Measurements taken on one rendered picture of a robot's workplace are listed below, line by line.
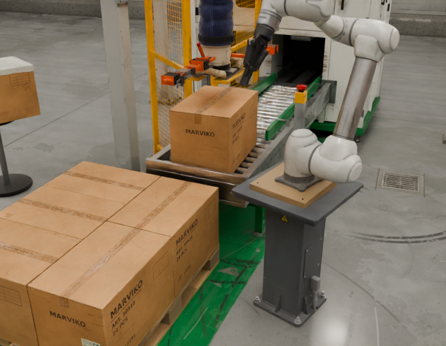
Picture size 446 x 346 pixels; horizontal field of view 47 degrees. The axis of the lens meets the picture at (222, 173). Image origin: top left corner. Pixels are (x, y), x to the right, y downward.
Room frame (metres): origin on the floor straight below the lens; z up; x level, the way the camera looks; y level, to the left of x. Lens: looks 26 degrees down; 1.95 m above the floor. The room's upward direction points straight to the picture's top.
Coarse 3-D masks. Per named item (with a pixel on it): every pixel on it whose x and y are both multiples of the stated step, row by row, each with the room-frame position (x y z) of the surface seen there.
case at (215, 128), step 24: (192, 96) 3.28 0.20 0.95; (216, 96) 3.28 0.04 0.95; (240, 96) 3.28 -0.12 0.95; (192, 120) 2.94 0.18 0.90; (216, 120) 2.89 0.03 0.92; (240, 120) 3.05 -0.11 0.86; (192, 144) 2.94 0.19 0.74; (216, 144) 2.89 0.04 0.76; (240, 144) 3.05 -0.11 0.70; (216, 168) 2.89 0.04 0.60
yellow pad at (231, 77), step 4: (236, 72) 3.20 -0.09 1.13; (240, 72) 3.22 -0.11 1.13; (228, 76) 3.10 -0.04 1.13; (232, 76) 3.12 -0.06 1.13; (236, 76) 3.14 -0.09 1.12; (212, 80) 3.04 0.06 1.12; (216, 80) 3.03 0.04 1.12; (220, 80) 3.02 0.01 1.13; (224, 80) 3.02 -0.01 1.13; (228, 80) 3.03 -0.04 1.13; (232, 80) 3.08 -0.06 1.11
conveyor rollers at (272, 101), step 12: (276, 84) 4.99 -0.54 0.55; (264, 96) 4.63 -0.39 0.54; (276, 96) 4.59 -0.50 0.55; (288, 96) 4.63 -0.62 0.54; (312, 96) 4.63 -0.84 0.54; (264, 108) 4.25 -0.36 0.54; (276, 108) 4.23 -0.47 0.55; (264, 120) 3.96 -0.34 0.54; (264, 132) 3.68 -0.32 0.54; (276, 132) 3.65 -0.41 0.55; (264, 144) 3.41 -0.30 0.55; (252, 156) 3.24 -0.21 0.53; (240, 168) 3.00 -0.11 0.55
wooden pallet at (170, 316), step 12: (216, 252) 2.71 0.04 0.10; (204, 264) 2.54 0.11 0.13; (216, 264) 2.70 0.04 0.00; (192, 276) 2.40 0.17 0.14; (204, 276) 2.56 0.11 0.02; (192, 288) 2.44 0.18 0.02; (180, 300) 2.25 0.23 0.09; (168, 312) 2.13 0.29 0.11; (180, 312) 2.24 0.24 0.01; (156, 324) 2.01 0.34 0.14; (168, 324) 2.13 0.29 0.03; (156, 336) 2.04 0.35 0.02
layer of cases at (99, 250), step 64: (64, 192) 2.67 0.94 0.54; (128, 192) 2.67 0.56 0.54; (192, 192) 2.67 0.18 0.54; (0, 256) 2.02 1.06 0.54; (64, 256) 2.02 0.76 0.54; (128, 256) 2.02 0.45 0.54; (192, 256) 2.40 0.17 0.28; (0, 320) 1.89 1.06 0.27; (64, 320) 1.73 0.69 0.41; (128, 320) 1.80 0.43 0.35
